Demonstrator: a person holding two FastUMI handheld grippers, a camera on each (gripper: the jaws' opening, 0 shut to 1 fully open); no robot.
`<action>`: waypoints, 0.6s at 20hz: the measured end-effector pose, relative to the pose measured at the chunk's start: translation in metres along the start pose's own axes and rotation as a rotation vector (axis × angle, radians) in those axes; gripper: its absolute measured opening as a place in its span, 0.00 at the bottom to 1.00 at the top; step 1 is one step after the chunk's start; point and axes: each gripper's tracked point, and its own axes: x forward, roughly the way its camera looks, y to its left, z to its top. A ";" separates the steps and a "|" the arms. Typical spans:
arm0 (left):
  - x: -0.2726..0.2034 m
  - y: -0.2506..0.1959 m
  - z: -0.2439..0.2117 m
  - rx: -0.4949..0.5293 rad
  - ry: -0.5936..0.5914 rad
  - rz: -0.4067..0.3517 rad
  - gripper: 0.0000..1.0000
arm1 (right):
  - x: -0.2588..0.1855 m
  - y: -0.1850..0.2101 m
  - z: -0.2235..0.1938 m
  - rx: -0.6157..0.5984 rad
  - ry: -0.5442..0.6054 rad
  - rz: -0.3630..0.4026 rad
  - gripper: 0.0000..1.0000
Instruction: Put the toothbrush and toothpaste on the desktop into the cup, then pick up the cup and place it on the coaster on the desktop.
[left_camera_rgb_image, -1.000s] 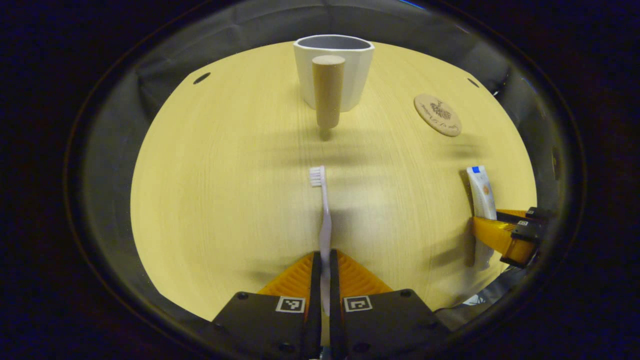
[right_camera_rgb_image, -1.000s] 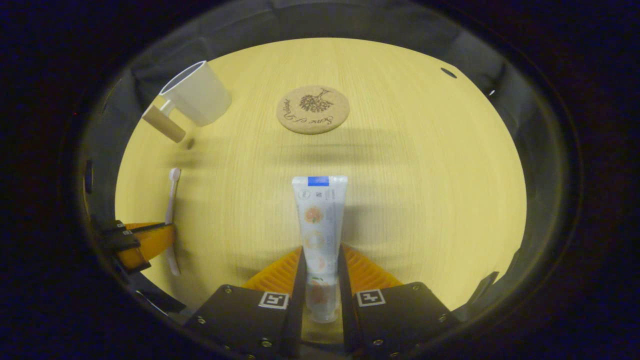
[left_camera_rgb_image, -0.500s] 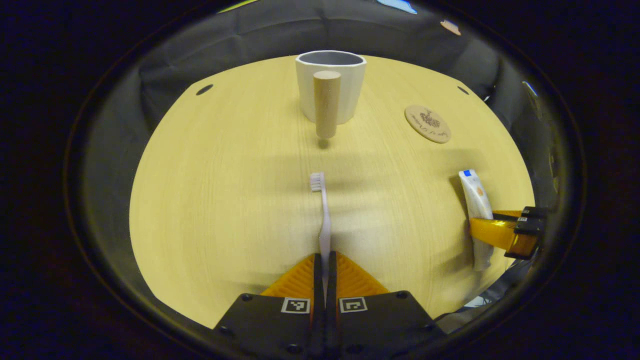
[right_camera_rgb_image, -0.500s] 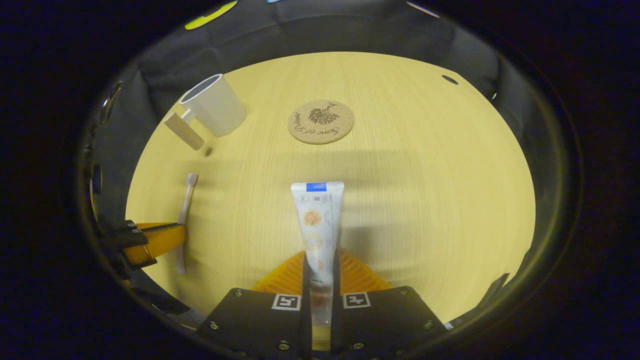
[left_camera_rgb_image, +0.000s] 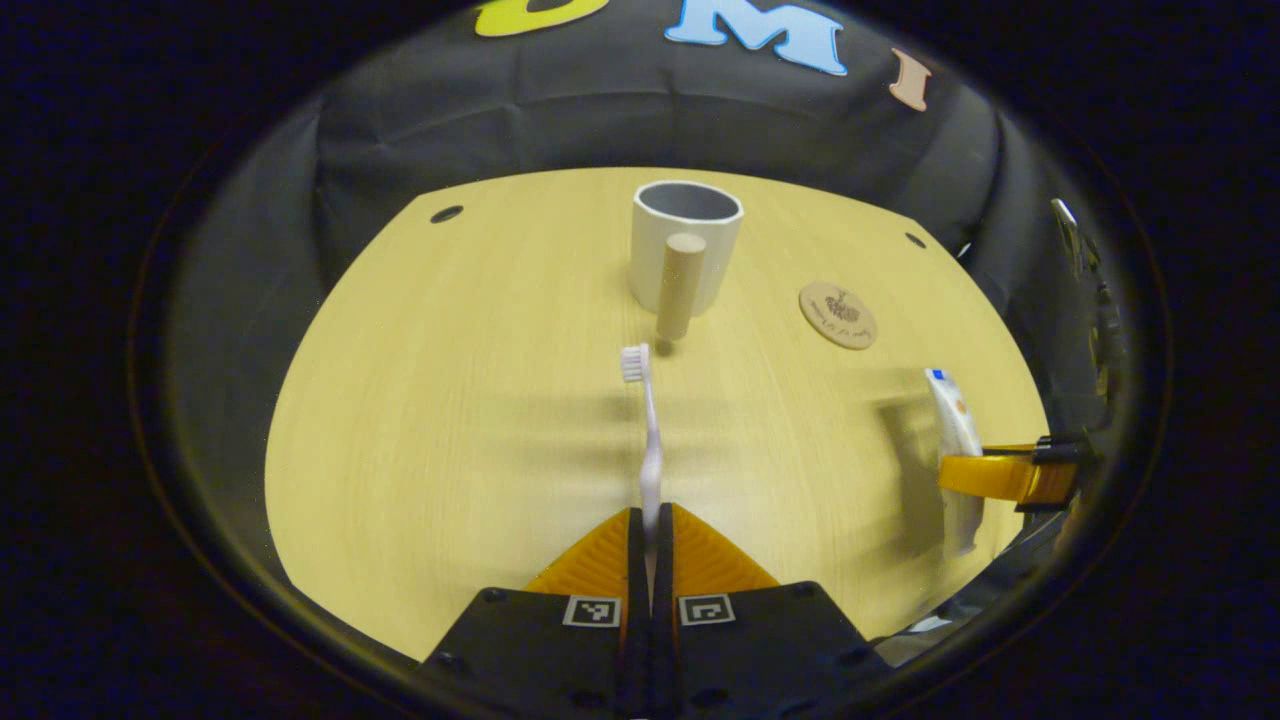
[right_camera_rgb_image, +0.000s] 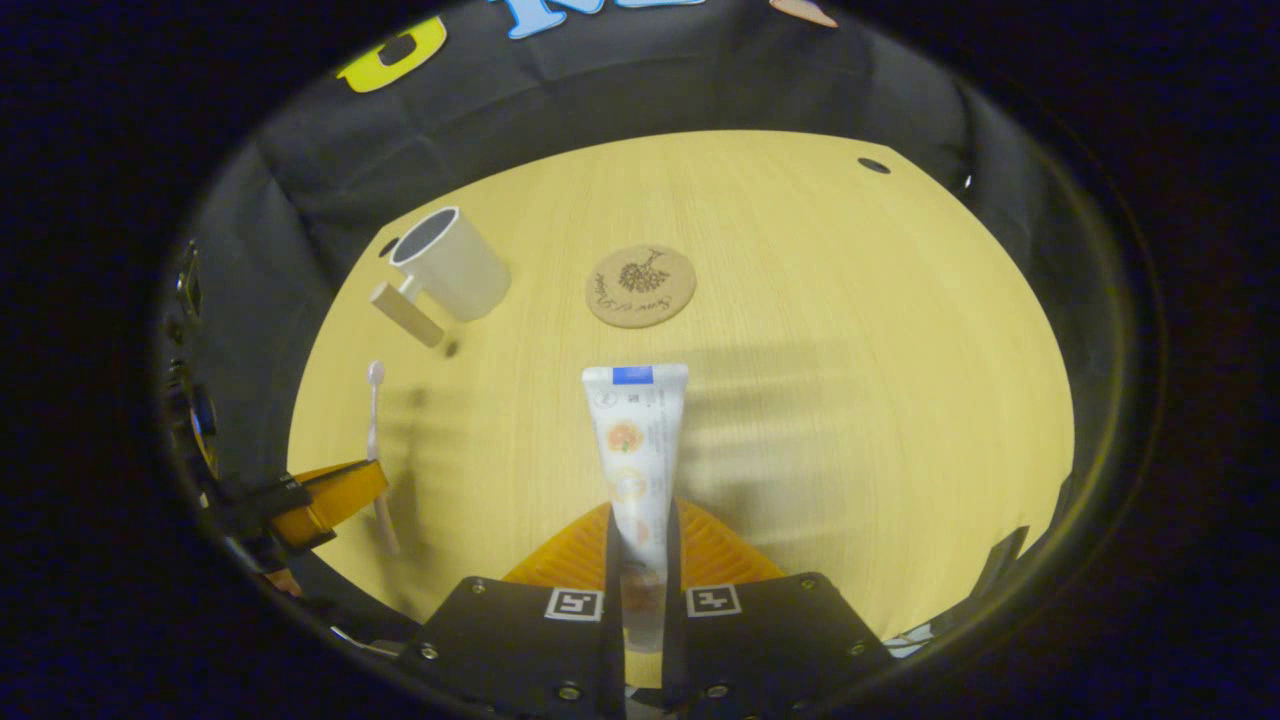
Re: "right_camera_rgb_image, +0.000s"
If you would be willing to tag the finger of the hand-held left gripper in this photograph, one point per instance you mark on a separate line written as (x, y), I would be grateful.
(330, 500)

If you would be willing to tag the black backdrop cloth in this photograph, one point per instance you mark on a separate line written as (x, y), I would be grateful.
(620, 90)

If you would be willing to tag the round cork coaster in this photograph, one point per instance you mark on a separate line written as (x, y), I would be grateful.
(641, 286)

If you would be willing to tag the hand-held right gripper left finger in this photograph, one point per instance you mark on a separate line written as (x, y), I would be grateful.
(520, 640)

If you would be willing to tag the white toothbrush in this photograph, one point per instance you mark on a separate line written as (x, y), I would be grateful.
(374, 420)

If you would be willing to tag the white toothpaste tube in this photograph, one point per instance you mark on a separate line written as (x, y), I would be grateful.
(640, 450)

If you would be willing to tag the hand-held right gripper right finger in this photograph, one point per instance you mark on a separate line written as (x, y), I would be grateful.
(770, 640)

